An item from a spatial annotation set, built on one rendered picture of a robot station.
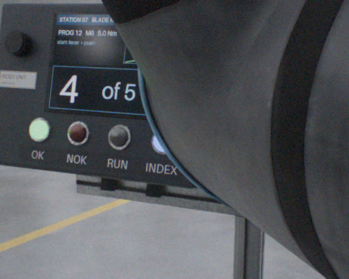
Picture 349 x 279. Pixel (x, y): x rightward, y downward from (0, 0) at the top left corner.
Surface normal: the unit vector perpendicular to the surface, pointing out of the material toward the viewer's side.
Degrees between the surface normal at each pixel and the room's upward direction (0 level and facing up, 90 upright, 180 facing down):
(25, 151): 75
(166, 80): 119
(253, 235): 90
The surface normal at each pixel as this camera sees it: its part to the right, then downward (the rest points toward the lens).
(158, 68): -0.70, 0.58
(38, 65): -0.35, -0.07
